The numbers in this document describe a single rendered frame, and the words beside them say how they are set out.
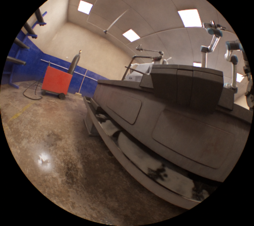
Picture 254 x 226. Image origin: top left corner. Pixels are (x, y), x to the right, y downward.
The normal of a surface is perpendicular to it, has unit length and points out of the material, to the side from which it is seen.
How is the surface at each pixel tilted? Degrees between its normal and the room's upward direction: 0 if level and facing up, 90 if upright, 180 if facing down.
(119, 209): 0
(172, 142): 90
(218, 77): 90
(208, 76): 90
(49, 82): 90
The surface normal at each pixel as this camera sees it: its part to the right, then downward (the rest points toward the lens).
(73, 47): 0.61, 0.23
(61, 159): 0.35, -0.94
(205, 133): -0.71, -0.26
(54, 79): 0.82, 0.31
